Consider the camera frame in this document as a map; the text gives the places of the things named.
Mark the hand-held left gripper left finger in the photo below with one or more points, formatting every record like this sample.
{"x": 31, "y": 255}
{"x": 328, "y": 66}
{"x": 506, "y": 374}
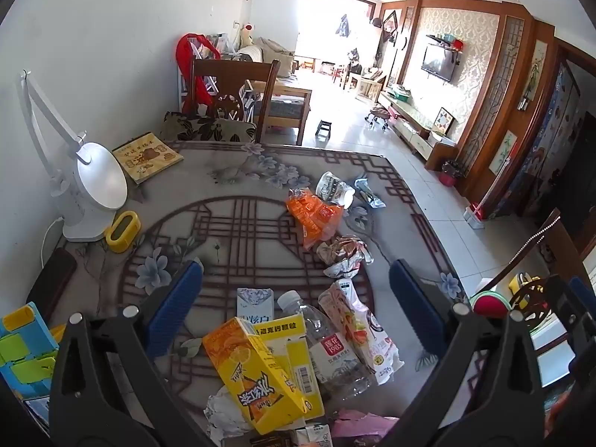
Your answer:
{"x": 172, "y": 307}

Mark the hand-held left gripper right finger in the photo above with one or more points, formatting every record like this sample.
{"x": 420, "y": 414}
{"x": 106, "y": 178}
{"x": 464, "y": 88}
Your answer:
{"x": 414, "y": 307}

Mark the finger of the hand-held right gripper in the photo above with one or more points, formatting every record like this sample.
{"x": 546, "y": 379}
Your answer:
{"x": 565, "y": 307}

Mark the green bin with red liner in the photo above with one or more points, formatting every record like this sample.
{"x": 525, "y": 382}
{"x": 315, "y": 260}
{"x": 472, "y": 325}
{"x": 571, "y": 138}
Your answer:
{"x": 486, "y": 305}

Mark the white blue-print carton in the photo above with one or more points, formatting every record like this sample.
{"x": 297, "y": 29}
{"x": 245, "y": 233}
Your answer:
{"x": 254, "y": 305}

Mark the brown silver wrapper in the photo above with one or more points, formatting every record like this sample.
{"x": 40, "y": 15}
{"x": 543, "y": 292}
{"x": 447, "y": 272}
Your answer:
{"x": 340, "y": 251}

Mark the clear plastic bottle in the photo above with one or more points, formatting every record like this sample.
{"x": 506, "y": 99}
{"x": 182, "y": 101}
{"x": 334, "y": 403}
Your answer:
{"x": 326, "y": 349}

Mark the yellow orange drink carton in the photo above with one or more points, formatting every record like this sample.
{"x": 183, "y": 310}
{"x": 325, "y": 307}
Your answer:
{"x": 251, "y": 372}

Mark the grey-white paper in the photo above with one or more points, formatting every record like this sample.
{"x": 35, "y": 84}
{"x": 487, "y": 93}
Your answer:
{"x": 223, "y": 416}

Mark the silver blue wrapper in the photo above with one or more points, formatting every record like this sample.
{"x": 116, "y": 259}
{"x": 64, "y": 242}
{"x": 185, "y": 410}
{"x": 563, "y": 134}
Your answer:
{"x": 370, "y": 193}

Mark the pink paper scrap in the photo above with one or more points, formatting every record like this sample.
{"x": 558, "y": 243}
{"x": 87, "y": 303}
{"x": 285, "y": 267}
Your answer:
{"x": 363, "y": 426}

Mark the yellow white barcode carton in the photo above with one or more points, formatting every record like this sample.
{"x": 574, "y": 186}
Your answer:
{"x": 302, "y": 372}

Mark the orange plastic bag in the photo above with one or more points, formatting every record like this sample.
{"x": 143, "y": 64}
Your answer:
{"x": 312, "y": 216}

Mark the white printed cup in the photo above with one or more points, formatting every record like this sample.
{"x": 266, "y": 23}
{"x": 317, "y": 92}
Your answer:
{"x": 333, "y": 188}

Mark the yellow plastic toy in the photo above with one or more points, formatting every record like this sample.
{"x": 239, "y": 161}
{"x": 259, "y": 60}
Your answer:
{"x": 524, "y": 283}

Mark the yellow oval container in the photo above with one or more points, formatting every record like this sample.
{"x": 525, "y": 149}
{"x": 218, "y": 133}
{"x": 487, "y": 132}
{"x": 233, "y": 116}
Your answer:
{"x": 118, "y": 242}

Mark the wooden chair with round carving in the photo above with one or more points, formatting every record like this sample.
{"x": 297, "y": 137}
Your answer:
{"x": 554, "y": 223}

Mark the red white dustpan broom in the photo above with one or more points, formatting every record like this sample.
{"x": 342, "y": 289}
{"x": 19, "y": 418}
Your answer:
{"x": 474, "y": 216}

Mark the dark brown case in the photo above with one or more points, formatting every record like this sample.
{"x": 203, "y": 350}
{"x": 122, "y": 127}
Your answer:
{"x": 51, "y": 277}

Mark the red floor waste bin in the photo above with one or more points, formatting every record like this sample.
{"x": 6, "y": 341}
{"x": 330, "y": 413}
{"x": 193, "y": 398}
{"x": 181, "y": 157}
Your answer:
{"x": 451, "y": 178}

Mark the dark entrance door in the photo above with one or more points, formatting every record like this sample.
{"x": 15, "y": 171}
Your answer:
{"x": 584, "y": 172}

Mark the white desk lamp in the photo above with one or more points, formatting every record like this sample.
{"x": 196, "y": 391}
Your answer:
{"x": 100, "y": 181}

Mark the yellow picture book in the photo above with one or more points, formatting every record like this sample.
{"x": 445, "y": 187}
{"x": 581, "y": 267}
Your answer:
{"x": 146, "y": 158}

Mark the blue green yellow toy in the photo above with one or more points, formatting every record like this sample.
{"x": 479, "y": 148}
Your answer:
{"x": 23, "y": 349}

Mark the bamboo painting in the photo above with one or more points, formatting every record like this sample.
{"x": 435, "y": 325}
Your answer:
{"x": 503, "y": 153}

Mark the floral seat cushion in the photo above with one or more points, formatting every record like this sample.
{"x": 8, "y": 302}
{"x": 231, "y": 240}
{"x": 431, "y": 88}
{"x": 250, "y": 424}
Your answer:
{"x": 205, "y": 128}

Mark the colourful geometric board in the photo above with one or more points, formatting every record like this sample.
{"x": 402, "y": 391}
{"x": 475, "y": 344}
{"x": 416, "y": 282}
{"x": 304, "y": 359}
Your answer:
{"x": 442, "y": 122}

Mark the long television cabinet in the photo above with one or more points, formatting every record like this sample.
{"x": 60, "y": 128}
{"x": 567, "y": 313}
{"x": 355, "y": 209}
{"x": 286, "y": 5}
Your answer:
{"x": 409, "y": 116}

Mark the colourful printed door curtain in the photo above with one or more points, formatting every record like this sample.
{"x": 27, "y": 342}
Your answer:
{"x": 554, "y": 116}

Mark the brown rolling stool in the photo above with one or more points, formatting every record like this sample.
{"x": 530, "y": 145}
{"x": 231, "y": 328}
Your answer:
{"x": 379, "y": 112}

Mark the small black stool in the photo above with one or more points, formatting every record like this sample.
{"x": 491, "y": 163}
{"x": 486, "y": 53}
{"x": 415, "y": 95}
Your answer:
{"x": 324, "y": 125}

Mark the light wooden coffee table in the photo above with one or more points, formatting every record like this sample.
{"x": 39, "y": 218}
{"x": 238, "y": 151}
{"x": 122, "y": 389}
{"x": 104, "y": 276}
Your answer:
{"x": 370, "y": 86}

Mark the wooden armchair with grey cushion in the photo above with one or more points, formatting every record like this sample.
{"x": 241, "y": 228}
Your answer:
{"x": 288, "y": 107}

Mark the tall scroll painting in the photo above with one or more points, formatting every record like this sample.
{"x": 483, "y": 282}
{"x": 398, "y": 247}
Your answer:
{"x": 536, "y": 74}

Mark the wooden dining chair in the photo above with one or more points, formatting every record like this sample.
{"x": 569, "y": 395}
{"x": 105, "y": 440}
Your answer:
{"x": 233, "y": 74}

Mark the red bag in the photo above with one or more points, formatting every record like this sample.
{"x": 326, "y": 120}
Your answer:
{"x": 186, "y": 49}

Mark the beige sofa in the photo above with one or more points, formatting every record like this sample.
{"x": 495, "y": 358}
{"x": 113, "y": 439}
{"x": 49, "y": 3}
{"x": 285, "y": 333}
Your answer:
{"x": 270, "y": 49}

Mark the white plush toy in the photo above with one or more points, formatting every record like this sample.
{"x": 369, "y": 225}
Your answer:
{"x": 246, "y": 35}

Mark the dark hanging clothes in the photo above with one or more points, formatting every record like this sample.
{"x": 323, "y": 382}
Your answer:
{"x": 343, "y": 25}

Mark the wall-mounted television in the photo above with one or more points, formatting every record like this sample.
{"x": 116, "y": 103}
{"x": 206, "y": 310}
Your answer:
{"x": 437, "y": 63}

